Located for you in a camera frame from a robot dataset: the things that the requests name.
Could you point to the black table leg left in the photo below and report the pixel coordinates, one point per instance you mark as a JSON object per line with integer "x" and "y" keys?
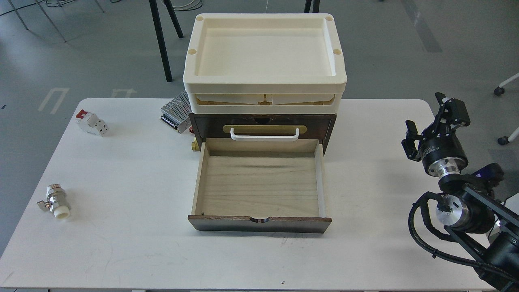
{"x": 159, "y": 33}

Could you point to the brass fitting beside cabinet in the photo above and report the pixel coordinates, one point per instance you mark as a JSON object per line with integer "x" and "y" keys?
{"x": 195, "y": 145}

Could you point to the white red circuit breaker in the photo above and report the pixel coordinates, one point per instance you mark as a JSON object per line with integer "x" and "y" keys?
{"x": 90, "y": 123}

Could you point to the open wooden drawer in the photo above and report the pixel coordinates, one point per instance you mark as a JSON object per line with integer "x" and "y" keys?
{"x": 260, "y": 187}

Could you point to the black table leg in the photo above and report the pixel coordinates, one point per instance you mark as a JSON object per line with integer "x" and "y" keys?
{"x": 312, "y": 6}
{"x": 159, "y": 33}

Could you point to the dark wooden cabinet body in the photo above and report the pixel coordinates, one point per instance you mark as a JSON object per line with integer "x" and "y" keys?
{"x": 311, "y": 126}

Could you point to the white cabinet handle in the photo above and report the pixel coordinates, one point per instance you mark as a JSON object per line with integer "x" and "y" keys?
{"x": 275, "y": 138}

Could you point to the silver white pipe valve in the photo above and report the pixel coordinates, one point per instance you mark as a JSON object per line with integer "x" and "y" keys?
{"x": 56, "y": 202}

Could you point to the metal mesh power supply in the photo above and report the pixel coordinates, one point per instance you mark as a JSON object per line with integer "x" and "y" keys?
{"x": 176, "y": 113}

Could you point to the cream plastic stacked tray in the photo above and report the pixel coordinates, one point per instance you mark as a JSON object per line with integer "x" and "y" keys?
{"x": 264, "y": 64}

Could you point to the black table leg right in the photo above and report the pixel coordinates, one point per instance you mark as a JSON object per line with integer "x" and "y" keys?
{"x": 312, "y": 6}

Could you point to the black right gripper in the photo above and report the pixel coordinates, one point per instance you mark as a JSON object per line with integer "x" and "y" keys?
{"x": 440, "y": 143}

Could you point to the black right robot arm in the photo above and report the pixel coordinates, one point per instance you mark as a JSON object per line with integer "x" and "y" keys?
{"x": 465, "y": 211}

